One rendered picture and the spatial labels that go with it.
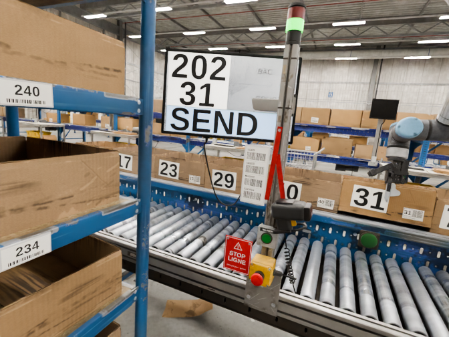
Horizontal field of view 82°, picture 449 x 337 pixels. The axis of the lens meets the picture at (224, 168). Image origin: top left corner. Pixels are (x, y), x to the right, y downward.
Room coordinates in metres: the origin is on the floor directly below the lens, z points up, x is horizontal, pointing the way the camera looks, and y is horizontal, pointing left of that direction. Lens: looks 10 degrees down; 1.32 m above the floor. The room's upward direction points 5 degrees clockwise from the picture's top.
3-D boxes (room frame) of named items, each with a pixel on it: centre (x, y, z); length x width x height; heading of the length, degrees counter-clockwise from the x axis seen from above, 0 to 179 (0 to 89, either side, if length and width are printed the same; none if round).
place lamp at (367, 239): (1.16, -0.71, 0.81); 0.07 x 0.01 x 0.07; 67
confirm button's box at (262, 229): (0.81, -0.16, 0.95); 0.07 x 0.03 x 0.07; 67
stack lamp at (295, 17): (0.84, -0.17, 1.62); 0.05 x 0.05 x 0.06
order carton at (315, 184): (1.50, -0.48, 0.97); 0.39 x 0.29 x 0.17; 67
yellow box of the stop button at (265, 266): (0.77, -0.18, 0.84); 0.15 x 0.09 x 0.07; 67
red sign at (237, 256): (0.84, -0.10, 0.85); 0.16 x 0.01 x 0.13; 67
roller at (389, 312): (0.93, -0.65, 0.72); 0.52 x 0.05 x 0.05; 157
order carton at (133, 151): (1.96, 0.60, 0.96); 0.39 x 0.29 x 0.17; 67
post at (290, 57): (0.84, -0.17, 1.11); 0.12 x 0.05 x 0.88; 67
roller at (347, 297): (0.98, -0.54, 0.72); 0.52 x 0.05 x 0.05; 157
